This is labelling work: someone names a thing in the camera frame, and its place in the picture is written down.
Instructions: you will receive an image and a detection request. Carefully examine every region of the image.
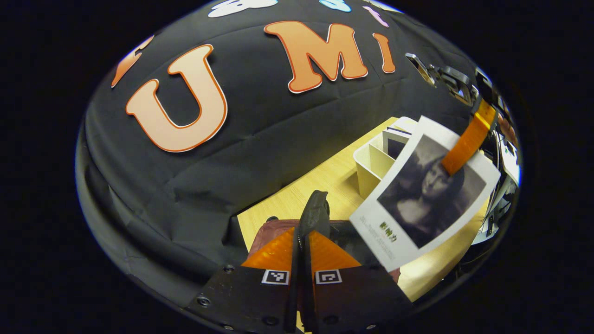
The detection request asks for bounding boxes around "maroon schoolbag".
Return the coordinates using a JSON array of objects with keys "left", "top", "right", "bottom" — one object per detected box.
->
[{"left": 248, "top": 190, "right": 402, "bottom": 284}]

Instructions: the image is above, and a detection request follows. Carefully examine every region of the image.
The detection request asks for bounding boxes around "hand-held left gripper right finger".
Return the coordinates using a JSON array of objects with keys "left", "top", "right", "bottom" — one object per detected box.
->
[{"left": 302, "top": 230, "right": 414, "bottom": 334}]

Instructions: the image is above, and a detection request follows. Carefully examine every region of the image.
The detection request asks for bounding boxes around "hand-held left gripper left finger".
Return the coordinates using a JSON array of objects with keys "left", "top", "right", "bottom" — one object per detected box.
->
[{"left": 185, "top": 226, "right": 300, "bottom": 334}]

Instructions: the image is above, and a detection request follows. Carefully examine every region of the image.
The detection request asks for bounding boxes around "white device box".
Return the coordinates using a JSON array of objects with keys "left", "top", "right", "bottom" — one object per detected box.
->
[{"left": 497, "top": 135, "right": 521, "bottom": 187}]

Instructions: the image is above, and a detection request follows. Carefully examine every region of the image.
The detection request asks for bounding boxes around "white portrait cover book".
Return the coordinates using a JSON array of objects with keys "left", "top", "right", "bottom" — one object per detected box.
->
[{"left": 349, "top": 116, "right": 502, "bottom": 273}]

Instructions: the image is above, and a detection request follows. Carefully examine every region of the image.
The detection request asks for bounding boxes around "black backdrop cloth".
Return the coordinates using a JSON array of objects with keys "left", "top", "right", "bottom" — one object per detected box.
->
[{"left": 76, "top": 0, "right": 493, "bottom": 300}]

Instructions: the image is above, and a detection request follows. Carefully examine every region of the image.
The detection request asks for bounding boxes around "white bookshelf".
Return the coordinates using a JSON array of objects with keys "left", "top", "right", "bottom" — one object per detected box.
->
[{"left": 353, "top": 116, "right": 421, "bottom": 200}]

